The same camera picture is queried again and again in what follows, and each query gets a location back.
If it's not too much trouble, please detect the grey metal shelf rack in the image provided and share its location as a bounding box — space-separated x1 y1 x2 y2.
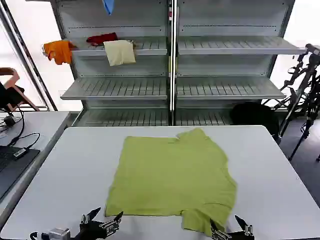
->
42 0 308 127

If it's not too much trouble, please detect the grey diagonal metal frame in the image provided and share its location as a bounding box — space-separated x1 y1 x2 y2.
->
0 0 59 112

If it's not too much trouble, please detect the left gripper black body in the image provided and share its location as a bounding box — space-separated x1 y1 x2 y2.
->
74 220 109 240

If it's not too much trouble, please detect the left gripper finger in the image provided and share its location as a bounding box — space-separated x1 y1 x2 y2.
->
99 211 125 236
80 206 102 224

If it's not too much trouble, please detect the black laptop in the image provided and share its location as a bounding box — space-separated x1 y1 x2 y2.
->
0 145 41 194

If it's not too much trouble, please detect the wooden chair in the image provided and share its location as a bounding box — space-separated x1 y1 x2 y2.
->
0 67 40 112

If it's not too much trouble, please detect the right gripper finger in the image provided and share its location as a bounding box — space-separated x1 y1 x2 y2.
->
209 218 232 240
234 214 255 236

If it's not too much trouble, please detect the black power adapter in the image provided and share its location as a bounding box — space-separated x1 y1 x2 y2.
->
3 115 17 127

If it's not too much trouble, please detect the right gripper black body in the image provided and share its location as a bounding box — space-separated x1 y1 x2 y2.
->
219 230 255 240

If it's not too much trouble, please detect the black tripod stand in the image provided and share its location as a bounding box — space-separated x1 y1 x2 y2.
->
260 43 320 162

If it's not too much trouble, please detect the black round stool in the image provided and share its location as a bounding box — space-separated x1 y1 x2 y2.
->
230 101 280 142

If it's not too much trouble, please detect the green t-shirt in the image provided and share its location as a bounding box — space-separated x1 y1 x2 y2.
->
104 127 238 237

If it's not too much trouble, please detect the grey side desk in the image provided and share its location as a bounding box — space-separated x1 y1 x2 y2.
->
0 110 71 210

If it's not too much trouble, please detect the small grey usb adapter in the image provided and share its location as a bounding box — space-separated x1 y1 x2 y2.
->
13 147 28 158

